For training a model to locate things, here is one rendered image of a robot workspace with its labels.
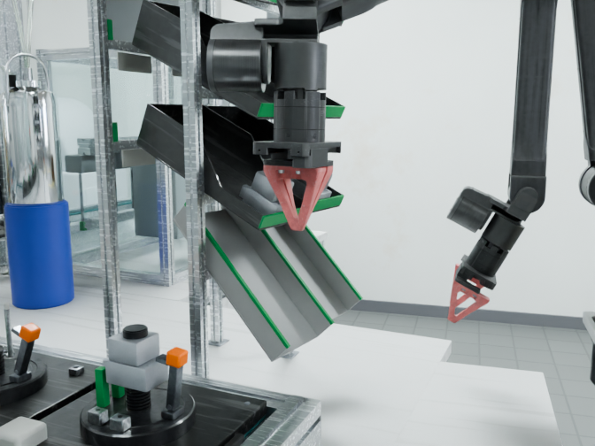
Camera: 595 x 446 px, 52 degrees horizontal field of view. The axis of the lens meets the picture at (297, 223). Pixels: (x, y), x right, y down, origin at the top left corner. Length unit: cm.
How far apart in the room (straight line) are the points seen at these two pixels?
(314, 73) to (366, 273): 371
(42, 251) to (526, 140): 118
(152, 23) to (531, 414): 89
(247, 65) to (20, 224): 112
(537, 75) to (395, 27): 313
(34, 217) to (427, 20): 307
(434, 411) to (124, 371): 55
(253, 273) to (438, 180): 321
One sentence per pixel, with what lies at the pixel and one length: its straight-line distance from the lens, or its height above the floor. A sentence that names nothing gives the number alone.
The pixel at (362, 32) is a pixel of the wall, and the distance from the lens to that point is 424.
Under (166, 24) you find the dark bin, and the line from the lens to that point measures 100.
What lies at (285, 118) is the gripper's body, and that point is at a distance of 66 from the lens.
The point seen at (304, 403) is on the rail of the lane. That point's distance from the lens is 90.
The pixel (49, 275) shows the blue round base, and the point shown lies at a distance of 171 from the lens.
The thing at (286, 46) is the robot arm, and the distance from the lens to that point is 66.
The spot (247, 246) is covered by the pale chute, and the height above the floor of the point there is 113.
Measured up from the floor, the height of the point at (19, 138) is 130.
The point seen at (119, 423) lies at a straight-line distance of 77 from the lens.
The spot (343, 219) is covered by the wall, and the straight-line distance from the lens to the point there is 428.
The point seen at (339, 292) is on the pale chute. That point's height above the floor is 102.
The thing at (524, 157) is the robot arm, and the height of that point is 128.
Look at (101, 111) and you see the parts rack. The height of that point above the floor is 136.
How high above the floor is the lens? 135
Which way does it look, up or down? 10 degrees down
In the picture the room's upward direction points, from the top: straight up
